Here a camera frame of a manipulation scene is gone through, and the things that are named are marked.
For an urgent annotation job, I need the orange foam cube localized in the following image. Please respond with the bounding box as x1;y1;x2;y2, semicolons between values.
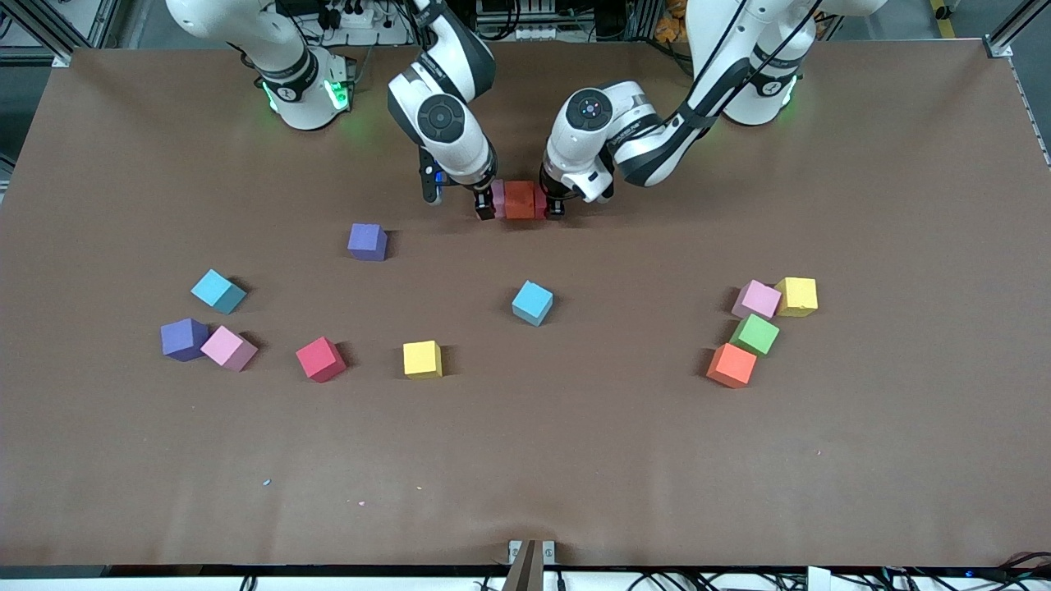
706;342;758;389
503;181;537;221

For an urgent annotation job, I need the cyan foam cube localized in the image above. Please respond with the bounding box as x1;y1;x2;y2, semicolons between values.
190;269;247;315
512;281;554;328

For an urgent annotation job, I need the yellow foam cube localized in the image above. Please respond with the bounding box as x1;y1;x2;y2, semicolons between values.
402;341;444;380
775;277;819;318

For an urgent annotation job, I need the purple foam cube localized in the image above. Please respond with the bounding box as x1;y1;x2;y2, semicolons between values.
160;318;210;363
347;223;388;262

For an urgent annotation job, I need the bag of oranges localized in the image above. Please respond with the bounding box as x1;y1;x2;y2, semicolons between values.
653;0;691;42

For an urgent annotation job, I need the green foam cube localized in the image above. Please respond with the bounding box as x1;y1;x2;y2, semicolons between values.
730;314;781;356

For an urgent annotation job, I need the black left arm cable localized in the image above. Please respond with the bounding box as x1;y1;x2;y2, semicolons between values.
657;0;826;132

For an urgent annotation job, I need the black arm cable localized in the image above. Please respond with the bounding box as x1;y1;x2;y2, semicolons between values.
657;0;826;132
406;0;444;50

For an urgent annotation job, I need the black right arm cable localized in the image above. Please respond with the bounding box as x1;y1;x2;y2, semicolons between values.
406;0;444;50

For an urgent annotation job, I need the perforated metal edge rail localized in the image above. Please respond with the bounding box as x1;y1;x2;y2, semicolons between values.
1008;56;1051;169

